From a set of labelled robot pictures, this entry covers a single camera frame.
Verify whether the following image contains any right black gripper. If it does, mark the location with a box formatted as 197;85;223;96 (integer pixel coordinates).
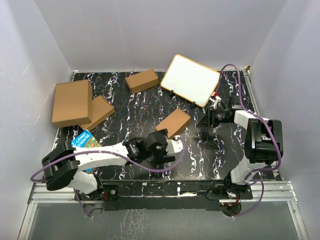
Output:
196;106;231;128

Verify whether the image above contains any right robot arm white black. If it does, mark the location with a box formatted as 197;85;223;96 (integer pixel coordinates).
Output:
196;96;284;199

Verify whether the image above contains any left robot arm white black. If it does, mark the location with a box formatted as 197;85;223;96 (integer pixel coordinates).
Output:
41;129;183;200

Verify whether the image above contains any small cardboard box at back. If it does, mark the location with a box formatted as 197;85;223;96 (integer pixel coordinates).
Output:
125;69;159;94

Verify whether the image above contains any flat cardboard box under large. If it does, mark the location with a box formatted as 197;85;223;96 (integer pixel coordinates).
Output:
80;95;116;131

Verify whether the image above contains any large closed cardboard box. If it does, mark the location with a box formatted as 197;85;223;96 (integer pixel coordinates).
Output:
52;79;93;128

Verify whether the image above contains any white board orange rim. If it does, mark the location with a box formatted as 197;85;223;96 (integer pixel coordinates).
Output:
160;54;220;107

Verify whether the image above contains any colourful children's book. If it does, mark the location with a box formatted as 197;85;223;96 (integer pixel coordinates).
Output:
70;129;102;173

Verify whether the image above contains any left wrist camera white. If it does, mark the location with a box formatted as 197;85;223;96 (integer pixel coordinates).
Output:
166;135;184;155

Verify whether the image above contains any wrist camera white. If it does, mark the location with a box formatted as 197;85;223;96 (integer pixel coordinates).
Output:
166;135;184;155
209;92;222;110

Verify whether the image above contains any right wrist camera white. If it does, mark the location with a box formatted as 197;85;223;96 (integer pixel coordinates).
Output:
209;92;222;110

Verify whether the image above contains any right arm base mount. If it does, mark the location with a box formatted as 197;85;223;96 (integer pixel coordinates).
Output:
202;173;253;200

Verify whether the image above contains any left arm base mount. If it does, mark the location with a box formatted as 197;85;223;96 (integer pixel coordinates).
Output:
76;184;119;202

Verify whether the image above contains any aluminium frame rail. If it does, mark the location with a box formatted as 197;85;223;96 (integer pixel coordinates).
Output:
18;180;309;240

